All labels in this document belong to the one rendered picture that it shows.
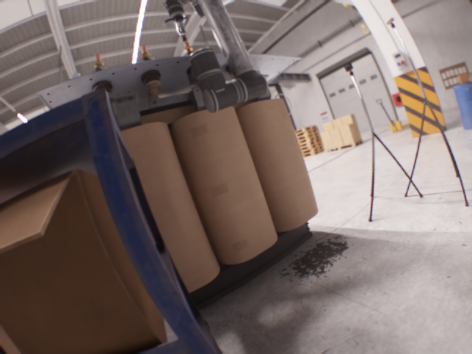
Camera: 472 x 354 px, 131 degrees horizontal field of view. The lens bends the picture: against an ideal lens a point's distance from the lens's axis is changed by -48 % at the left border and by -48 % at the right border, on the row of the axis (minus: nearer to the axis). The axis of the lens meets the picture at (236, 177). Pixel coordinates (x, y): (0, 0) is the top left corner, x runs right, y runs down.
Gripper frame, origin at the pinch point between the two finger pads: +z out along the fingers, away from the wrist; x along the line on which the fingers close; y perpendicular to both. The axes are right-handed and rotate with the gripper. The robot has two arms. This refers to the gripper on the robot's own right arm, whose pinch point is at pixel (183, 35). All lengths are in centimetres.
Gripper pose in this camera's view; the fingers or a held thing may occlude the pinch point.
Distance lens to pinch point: 142.2
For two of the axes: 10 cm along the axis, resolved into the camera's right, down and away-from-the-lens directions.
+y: 9.4, -3.3, 1.1
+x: -1.3, -0.3, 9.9
